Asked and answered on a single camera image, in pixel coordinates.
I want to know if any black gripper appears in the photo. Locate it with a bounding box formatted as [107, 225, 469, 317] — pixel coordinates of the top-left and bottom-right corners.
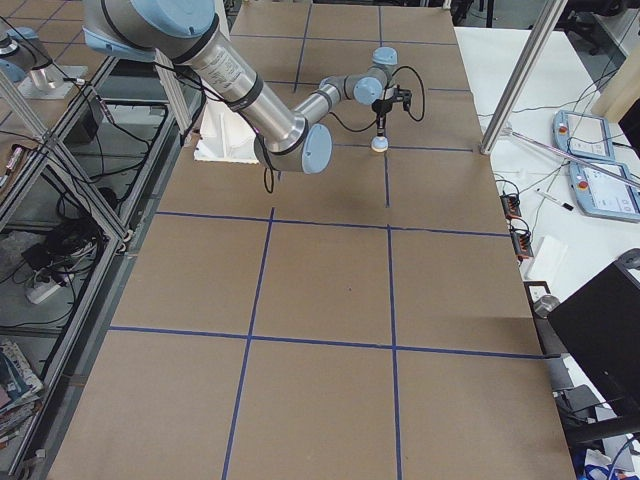
[371, 88, 395, 137]

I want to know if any white blue desk bell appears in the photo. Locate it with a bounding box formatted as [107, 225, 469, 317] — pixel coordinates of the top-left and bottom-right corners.
[371, 136, 389, 153]

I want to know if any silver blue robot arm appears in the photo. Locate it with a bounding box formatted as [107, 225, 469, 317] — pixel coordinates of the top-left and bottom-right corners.
[83, 1, 398, 174]

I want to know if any orange black adapter upper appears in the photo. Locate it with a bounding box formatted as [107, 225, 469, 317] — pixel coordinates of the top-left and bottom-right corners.
[500, 193, 522, 220]

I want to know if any orange black adapter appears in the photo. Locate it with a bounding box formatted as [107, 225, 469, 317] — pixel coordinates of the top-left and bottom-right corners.
[509, 227, 534, 261]
[500, 193, 522, 220]

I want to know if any orange black adapter lower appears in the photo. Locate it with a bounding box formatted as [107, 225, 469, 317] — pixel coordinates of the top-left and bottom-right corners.
[509, 227, 534, 261]

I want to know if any black marker pen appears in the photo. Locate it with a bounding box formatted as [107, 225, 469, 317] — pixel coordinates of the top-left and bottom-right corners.
[535, 189, 574, 211]

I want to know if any upper teach pendant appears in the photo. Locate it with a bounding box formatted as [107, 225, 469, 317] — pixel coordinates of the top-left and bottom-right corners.
[552, 110, 615, 162]

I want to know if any teach pendant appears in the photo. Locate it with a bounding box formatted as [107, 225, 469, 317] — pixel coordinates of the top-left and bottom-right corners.
[552, 110, 615, 162]
[569, 162, 639, 223]

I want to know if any white foam block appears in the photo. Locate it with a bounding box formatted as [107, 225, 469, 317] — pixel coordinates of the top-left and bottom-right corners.
[524, 235, 569, 283]

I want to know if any lower teach pendant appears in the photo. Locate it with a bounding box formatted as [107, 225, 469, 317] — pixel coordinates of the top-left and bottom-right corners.
[569, 162, 639, 223]

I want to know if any silver metal rod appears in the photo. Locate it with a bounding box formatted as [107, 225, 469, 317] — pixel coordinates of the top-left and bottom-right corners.
[499, 127, 640, 190]

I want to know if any grey metal cylinder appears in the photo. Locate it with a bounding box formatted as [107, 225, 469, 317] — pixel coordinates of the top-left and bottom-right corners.
[533, 294, 561, 319]

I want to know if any black computer monitor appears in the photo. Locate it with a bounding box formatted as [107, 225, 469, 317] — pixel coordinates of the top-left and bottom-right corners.
[548, 261, 639, 416]

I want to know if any white power strip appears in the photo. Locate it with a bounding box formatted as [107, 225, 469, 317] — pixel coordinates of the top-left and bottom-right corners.
[25, 279, 66, 305]

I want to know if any stack of magazines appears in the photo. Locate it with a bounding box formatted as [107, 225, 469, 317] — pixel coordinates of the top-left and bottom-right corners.
[1, 337, 44, 449]

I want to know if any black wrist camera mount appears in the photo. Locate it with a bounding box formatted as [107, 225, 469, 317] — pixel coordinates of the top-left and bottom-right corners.
[393, 87, 412, 112]

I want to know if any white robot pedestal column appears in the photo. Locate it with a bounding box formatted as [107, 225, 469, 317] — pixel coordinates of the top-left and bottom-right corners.
[194, 100, 258, 164]

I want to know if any aluminium frame post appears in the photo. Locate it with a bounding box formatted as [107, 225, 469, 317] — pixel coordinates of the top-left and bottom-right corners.
[479, 0, 568, 155]

